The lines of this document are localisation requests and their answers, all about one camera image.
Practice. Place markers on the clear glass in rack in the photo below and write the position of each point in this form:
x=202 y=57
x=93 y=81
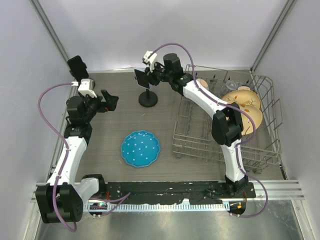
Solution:
x=231 y=85

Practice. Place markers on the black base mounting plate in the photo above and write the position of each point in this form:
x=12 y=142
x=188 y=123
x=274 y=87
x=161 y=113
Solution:
x=173 y=192

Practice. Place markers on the black smartphone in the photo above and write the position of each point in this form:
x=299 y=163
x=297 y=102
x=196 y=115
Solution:
x=78 y=66

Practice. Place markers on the beige plate with leaves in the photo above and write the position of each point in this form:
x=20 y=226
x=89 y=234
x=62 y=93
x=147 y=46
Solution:
x=255 y=114

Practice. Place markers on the striped ceramic mug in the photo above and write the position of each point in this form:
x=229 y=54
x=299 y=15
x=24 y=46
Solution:
x=203 y=83

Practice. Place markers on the black phone stand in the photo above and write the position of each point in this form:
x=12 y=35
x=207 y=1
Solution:
x=147 y=98

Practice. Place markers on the metal wire dish rack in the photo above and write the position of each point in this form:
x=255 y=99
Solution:
x=202 y=135

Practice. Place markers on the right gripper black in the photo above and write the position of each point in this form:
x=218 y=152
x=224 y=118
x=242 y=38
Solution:
x=151 y=78

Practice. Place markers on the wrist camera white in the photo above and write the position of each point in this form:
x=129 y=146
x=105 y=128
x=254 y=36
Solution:
x=85 y=87
x=150 y=59

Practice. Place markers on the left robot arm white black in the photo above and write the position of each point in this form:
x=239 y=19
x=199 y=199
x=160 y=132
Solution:
x=61 y=200

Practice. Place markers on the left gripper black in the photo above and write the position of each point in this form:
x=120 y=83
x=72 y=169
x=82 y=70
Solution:
x=110 y=101

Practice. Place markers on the lavender smartphone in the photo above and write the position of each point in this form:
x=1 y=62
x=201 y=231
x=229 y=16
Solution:
x=143 y=80

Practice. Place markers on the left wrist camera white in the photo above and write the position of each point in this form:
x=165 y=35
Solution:
x=85 y=87

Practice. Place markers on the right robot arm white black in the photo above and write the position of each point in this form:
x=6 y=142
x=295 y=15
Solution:
x=227 y=125

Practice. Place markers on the blue dotted plate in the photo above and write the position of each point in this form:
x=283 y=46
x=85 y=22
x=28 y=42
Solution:
x=140 y=149

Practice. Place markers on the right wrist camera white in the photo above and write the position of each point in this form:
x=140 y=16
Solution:
x=150 y=59

